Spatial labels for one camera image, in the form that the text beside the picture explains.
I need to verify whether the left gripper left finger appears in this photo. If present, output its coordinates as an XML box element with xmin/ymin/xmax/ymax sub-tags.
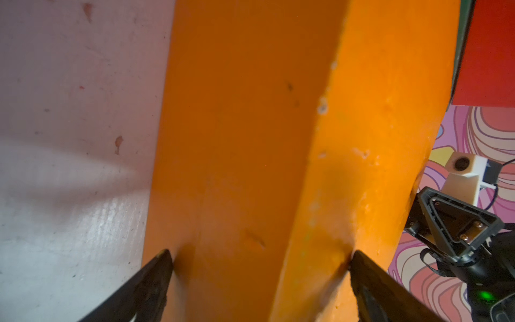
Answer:
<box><xmin>81</xmin><ymin>249</ymin><xmax>174</xmax><ymax>322</ymax></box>

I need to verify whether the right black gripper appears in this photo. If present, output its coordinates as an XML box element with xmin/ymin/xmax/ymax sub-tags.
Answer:
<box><xmin>404</xmin><ymin>187</ymin><xmax>514</xmax><ymax>321</ymax></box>

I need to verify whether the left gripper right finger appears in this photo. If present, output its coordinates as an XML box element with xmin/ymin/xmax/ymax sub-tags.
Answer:
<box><xmin>350</xmin><ymin>250</ymin><xmax>442</xmax><ymax>322</ymax></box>

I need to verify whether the red shoebox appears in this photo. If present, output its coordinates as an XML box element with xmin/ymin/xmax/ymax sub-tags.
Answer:
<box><xmin>452</xmin><ymin>1</ymin><xmax>514</xmax><ymax>108</ymax></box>

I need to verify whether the orange shoebox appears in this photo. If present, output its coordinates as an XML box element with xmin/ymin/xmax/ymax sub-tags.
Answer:
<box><xmin>144</xmin><ymin>1</ymin><xmax>460</xmax><ymax>321</ymax></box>

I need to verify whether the green shoebox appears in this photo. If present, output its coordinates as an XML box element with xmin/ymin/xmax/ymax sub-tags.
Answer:
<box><xmin>447</xmin><ymin>0</ymin><xmax>476</xmax><ymax>109</ymax></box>

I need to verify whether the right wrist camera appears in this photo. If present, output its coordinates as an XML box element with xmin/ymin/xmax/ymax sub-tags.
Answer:
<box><xmin>441</xmin><ymin>152</ymin><xmax>503</xmax><ymax>206</ymax></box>

